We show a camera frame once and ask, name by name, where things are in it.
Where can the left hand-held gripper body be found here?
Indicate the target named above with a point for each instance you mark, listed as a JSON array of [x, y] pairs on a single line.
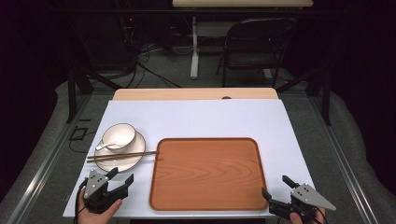
[[95, 186]]

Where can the black floor socket frame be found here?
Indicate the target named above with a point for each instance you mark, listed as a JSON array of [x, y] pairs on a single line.
[[77, 133]]

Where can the light wooden table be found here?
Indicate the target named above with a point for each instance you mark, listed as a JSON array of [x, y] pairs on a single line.
[[186, 94]]

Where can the white desk leg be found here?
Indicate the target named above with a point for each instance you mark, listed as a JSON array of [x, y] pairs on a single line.
[[195, 62]]

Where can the black metal frame stand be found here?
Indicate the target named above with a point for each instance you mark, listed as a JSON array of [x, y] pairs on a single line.
[[72, 99], [326, 99]]

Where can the person's left hand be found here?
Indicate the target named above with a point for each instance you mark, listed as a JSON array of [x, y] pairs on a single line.
[[99, 216]]

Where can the dark equipment with red light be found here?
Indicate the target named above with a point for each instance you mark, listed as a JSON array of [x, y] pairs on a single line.
[[130, 28]]

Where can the aluminium floor rail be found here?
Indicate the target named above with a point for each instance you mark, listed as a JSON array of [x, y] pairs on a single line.
[[345, 168], [40, 174]]

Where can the black folding chair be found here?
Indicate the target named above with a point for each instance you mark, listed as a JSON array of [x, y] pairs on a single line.
[[258, 37]]

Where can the brown wooden chopstick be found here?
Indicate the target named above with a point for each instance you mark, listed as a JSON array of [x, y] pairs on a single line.
[[102, 159], [140, 153]]

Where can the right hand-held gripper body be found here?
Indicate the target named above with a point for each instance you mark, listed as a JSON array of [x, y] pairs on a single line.
[[306, 197]]

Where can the brown wooden tray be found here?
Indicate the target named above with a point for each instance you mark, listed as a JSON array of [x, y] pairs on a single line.
[[208, 174]]

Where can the white table mat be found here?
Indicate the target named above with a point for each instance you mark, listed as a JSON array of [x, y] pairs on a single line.
[[202, 119]]

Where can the white ceramic spoon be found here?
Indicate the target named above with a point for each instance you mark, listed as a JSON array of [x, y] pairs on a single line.
[[104, 146]]

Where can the white bowl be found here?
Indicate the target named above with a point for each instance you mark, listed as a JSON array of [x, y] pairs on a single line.
[[120, 135]]

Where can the white round plate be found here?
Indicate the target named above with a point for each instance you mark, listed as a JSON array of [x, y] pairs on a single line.
[[130, 161]]

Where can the person's right hand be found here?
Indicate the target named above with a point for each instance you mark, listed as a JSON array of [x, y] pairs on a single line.
[[300, 218]]

